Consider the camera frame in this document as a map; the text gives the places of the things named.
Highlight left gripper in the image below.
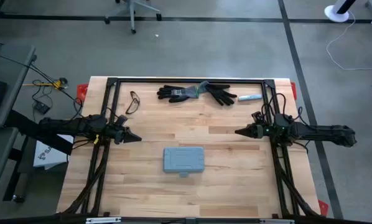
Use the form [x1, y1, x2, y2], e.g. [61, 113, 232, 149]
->
[106, 123, 142, 146]

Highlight white cardboard box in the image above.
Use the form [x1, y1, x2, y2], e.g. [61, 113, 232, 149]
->
[33, 134, 75, 170]

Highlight silver bracket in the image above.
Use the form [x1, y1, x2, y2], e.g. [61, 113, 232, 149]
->
[259, 218, 295, 224]
[85, 217, 123, 224]

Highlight yellow plug with cable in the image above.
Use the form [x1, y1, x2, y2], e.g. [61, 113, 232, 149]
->
[22, 77, 70, 91]

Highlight clear safety glasses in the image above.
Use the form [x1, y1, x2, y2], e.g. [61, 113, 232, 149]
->
[124, 90, 141, 115]

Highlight black power adapter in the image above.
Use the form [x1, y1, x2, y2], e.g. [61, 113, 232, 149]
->
[32, 101, 52, 115]

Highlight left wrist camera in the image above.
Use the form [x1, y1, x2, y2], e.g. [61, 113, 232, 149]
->
[116, 114, 129, 128]

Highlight black work glove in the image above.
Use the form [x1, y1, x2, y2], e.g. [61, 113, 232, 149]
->
[198, 80, 238, 107]
[156, 84, 203, 104]

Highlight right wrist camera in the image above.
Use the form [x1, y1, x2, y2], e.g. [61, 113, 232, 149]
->
[251, 111, 265, 125]

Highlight white round stand base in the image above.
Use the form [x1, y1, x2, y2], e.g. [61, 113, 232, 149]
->
[323, 0, 358, 24]

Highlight grey utility knife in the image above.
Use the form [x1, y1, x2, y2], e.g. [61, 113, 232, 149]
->
[238, 93, 264, 102]

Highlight grey plastic tool case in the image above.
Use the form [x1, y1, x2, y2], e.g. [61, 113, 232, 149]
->
[162, 146, 206, 179]

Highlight black diagonal bar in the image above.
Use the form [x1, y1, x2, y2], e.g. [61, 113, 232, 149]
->
[4, 109, 74, 156]

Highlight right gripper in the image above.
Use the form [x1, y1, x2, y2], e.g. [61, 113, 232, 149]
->
[235, 122, 269, 140]

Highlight black floor cable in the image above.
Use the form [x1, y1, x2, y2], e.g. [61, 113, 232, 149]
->
[0, 40, 85, 118]

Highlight white floor cable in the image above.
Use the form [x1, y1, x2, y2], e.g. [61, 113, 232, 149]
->
[325, 10, 372, 72]

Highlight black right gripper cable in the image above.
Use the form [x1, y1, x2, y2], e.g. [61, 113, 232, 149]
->
[260, 92, 304, 125]

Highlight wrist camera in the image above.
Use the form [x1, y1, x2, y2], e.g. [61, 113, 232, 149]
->
[116, 114, 129, 128]
[251, 111, 265, 125]

